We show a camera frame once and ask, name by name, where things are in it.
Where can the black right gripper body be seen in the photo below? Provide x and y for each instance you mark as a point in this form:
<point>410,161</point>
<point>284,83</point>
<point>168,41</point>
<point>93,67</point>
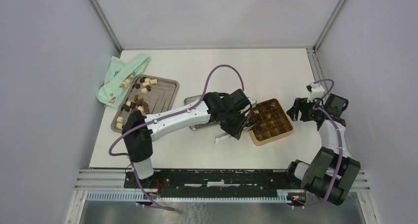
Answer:
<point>308,113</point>

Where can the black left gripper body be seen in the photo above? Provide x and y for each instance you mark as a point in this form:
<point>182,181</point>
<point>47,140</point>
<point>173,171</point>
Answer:
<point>234,124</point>

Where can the metal serving tongs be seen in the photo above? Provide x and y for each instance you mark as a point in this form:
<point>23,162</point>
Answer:
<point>250,124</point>

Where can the gold chocolate box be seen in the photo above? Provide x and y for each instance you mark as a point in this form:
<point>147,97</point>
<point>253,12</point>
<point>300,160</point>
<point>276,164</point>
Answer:
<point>268,122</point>

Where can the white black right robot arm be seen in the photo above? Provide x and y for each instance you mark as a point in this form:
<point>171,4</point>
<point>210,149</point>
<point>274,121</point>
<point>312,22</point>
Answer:
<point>332,172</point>

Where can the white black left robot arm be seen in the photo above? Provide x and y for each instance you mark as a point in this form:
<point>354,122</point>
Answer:
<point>230,111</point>

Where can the metal chocolate tray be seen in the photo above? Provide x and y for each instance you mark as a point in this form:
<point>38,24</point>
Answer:
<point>146,94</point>

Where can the green patterned cloth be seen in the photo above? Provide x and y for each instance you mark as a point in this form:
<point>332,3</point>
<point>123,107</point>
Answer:
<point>119,77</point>

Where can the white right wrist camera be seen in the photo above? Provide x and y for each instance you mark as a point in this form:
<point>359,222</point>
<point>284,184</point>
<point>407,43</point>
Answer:
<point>316,91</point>

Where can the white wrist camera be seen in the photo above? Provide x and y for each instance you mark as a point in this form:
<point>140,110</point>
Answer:
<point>316,91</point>
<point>252,103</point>

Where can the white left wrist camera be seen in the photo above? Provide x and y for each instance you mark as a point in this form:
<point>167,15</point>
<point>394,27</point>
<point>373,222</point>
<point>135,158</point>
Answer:
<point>252,103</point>

